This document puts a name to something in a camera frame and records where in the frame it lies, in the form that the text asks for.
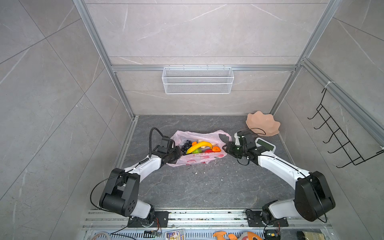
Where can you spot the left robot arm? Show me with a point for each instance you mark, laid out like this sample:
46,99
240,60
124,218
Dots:
121,191

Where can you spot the pink scalloped bowl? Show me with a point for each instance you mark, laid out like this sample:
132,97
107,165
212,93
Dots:
264,125

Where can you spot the pink plastic bag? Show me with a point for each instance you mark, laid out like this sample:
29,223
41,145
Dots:
200,148

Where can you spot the orange plush toy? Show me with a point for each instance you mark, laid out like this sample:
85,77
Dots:
221,235

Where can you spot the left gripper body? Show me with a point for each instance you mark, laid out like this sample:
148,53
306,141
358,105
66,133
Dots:
174,154

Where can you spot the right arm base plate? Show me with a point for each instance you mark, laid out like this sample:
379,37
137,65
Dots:
263,218

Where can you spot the white digital timer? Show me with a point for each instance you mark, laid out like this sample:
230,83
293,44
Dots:
263,143

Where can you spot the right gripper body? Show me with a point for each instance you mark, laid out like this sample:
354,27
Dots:
237,151

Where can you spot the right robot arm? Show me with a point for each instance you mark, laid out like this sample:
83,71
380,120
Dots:
313,197

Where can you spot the yellow fake banana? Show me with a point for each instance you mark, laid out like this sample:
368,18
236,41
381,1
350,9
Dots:
199,145

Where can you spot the colourful card packet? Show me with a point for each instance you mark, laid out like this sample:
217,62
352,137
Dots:
176,235

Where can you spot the white wire mesh basket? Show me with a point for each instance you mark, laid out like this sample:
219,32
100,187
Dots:
197,80

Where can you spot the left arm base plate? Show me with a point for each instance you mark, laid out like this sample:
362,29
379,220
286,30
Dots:
157,219

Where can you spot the green fake fruit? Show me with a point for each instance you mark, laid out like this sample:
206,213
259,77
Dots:
197,151

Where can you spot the orange fake tangerine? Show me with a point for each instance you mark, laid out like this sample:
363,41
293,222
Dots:
216,149

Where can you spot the dark bottle with label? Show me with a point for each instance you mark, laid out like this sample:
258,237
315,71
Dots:
303,235

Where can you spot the dark fake grapes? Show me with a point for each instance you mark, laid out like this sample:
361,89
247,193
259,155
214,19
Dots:
187,145

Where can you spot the black wire hook rack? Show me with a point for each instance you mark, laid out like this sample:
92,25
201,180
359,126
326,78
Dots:
345,145

